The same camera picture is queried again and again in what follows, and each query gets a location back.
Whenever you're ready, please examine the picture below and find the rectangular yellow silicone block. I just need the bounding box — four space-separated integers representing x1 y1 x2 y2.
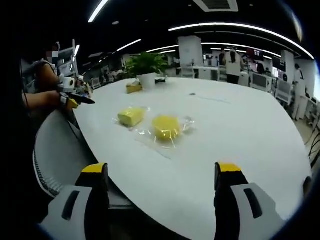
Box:
117 107 146 127

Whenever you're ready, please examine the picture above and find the round yellow silicone block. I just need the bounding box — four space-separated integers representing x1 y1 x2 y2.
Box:
151 114 182 142

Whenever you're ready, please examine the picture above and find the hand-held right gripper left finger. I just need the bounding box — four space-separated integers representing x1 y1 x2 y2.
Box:
37 162 110 240

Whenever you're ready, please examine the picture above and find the white office chair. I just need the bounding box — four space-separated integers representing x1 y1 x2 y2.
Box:
250 72 269 91
179 63 196 80
274 79 294 102

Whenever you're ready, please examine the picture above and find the long curved ceiling light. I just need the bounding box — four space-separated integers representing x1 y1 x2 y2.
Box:
168 22 315 60

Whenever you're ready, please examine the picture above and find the person's left hand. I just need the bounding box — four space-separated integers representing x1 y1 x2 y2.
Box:
46 90 63 109

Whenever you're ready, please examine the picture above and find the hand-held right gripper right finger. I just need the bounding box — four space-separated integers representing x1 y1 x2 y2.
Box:
213 161 286 240

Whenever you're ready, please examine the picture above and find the green plant in white pot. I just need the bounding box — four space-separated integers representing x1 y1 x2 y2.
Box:
124 51 169 89

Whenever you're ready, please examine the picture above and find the straight ceiling light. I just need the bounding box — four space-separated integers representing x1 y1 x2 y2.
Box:
87 0 110 24

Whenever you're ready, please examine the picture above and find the round yellow sponge in wrapper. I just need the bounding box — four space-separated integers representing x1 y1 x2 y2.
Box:
134 114 196 151

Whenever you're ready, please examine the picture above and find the small yellow silicone block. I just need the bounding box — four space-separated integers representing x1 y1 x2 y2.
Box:
125 82 143 95

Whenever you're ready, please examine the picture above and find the ceiling air vent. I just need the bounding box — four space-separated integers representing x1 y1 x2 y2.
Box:
192 0 239 13

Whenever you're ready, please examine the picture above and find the grey office chair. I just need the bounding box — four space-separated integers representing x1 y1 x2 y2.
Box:
33 109 99 199

